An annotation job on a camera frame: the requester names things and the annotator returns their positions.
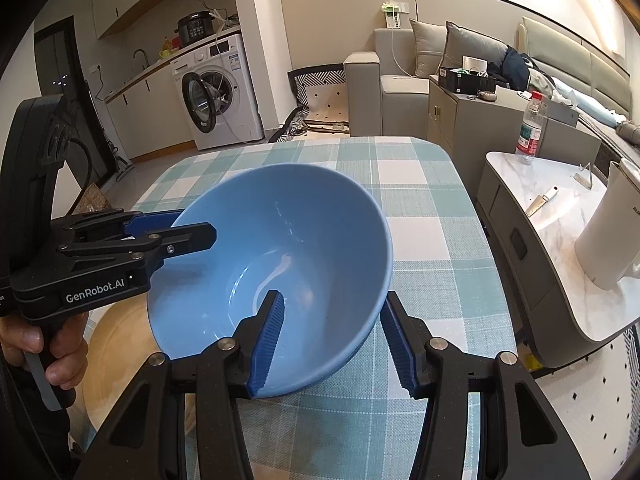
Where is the dark glass door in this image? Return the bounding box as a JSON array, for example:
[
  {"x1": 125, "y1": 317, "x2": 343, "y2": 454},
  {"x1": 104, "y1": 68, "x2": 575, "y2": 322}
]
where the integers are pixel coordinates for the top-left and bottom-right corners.
[{"x1": 32, "y1": 16, "x2": 118, "y2": 186}]

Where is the cream plate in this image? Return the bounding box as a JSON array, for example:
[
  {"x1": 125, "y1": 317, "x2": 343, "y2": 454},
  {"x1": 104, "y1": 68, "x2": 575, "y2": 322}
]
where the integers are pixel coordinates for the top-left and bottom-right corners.
[{"x1": 82, "y1": 304, "x2": 197, "y2": 441}]

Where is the light blue bowl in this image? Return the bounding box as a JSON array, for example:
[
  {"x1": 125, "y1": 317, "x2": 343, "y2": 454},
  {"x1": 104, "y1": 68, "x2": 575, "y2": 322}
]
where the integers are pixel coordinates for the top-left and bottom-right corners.
[{"x1": 146, "y1": 162, "x2": 394, "y2": 400}]

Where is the light blue blanket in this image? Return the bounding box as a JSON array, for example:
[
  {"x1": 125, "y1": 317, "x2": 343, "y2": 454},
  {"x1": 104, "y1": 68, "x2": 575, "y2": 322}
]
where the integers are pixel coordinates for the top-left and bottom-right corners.
[{"x1": 547, "y1": 77, "x2": 640, "y2": 146}]

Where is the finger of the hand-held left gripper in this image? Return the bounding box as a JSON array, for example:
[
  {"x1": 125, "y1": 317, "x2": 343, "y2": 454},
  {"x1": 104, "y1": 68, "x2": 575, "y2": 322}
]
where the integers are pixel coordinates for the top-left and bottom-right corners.
[
  {"x1": 55, "y1": 222, "x2": 218, "y2": 273},
  {"x1": 50, "y1": 208, "x2": 185, "y2": 243}
]

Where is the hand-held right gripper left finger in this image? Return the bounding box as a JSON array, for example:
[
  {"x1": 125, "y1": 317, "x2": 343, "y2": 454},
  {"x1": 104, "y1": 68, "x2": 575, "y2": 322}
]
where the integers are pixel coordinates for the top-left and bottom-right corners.
[{"x1": 70, "y1": 289, "x2": 286, "y2": 480}]

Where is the grey cushion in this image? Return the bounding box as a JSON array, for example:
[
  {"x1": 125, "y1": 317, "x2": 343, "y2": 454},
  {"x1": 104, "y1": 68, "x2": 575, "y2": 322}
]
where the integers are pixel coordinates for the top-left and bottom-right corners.
[
  {"x1": 439, "y1": 21, "x2": 508, "y2": 81},
  {"x1": 409, "y1": 19, "x2": 448, "y2": 78}
]

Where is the floor mop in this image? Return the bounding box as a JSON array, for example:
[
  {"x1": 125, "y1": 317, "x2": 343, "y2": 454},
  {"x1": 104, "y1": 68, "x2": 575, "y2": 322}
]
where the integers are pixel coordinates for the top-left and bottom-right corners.
[{"x1": 85, "y1": 77, "x2": 133, "y2": 181}]

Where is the speckled brown board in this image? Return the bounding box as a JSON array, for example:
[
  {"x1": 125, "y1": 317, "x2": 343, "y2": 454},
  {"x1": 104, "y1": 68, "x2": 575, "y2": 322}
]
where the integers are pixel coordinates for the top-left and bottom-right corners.
[{"x1": 77, "y1": 183, "x2": 113, "y2": 216}]

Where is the teal checked tablecloth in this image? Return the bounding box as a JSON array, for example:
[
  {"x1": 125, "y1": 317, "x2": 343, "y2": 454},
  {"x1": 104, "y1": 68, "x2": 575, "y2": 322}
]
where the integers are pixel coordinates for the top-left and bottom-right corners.
[{"x1": 75, "y1": 135, "x2": 518, "y2": 480}]

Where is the white kitchen counter cabinet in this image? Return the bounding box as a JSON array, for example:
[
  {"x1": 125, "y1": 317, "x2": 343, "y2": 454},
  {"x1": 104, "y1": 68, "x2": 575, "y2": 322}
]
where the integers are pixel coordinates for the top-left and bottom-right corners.
[{"x1": 105, "y1": 55, "x2": 198, "y2": 161}]

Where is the small knife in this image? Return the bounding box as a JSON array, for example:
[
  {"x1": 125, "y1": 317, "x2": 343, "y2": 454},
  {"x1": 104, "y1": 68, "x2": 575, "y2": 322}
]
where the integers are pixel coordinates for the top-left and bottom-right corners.
[{"x1": 526, "y1": 186, "x2": 559, "y2": 218}]

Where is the black box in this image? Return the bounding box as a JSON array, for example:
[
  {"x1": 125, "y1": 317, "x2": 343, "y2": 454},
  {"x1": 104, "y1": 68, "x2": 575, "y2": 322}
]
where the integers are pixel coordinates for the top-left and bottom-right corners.
[{"x1": 438, "y1": 66, "x2": 498, "y2": 95}]

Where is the plastic water bottle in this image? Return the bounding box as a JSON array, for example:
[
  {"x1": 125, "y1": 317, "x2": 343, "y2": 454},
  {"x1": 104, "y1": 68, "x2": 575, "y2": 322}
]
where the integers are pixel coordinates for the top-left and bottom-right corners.
[{"x1": 515, "y1": 91, "x2": 547, "y2": 166}]

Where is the dark blue cloth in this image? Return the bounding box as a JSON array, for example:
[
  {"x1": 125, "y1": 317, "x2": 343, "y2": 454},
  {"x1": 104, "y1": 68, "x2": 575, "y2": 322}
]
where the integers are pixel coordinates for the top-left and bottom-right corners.
[{"x1": 487, "y1": 46, "x2": 531, "y2": 93}]

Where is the grey side cabinet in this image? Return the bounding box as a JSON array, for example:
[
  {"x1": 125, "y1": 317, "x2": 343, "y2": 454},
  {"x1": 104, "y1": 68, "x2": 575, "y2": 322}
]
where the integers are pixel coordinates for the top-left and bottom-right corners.
[{"x1": 426, "y1": 80, "x2": 601, "y2": 186}]

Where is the grey sofa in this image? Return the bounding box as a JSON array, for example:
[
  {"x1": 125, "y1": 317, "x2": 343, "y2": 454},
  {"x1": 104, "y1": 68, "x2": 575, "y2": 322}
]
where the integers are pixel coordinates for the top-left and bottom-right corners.
[{"x1": 343, "y1": 17, "x2": 640, "y2": 138}]

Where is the white washing machine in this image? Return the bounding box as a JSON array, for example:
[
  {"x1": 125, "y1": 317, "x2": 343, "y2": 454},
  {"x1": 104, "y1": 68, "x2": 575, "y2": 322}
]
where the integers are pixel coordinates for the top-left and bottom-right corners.
[{"x1": 170, "y1": 34, "x2": 265, "y2": 152}]

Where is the patterned folded mat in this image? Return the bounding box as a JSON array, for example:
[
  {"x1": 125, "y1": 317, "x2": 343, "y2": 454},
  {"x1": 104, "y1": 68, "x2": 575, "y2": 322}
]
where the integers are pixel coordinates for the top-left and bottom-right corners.
[{"x1": 265, "y1": 66, "x2": 351, "y2": 143}]

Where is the white diamond pattern rug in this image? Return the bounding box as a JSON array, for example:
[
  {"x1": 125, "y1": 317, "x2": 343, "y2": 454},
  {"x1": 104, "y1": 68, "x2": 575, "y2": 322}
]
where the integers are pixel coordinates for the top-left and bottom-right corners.
[{"x1": 517, "y1": 317, "x2": 640, "y2": 480}]

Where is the white kettle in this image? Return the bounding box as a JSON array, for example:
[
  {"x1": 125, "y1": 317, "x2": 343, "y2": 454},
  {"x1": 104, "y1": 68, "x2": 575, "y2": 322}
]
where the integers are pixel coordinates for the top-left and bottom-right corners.
[{"x1": 574, "y1": 160, "x2": 640, "y2": 292}]

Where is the black pressure cooker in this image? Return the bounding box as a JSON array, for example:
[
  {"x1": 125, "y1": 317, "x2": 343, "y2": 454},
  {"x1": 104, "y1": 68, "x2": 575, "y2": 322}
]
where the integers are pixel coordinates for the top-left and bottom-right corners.
[{"x1": 177, "y1": 10, "x2": 217, "y2": 47}]

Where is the small metal stand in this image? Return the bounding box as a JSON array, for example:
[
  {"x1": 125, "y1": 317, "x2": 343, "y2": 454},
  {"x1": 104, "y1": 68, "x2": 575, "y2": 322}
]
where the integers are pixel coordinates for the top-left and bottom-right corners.
[{"x1": 574, "y1": 161, "x2": 597, "y2": 191}]

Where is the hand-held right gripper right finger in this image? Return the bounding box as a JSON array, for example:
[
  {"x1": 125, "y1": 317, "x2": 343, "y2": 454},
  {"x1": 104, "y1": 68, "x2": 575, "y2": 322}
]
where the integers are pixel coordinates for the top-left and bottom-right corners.
[{"x1": 380, "y1": 291, "x2": 593, "y2": 480}]

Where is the person's left hand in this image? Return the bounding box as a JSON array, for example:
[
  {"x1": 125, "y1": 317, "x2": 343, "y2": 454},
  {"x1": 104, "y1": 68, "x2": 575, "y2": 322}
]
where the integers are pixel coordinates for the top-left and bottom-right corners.
[{"x1": 0, "y1": 310, "x2": 91, "y2": 386}]

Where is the white wall holder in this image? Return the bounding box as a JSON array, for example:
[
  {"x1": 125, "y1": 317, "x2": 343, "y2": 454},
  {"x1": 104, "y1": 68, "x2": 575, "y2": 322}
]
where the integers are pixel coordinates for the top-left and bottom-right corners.
[{"x1": 380, "y1": 1, "x2": 407, "y2": 29}]

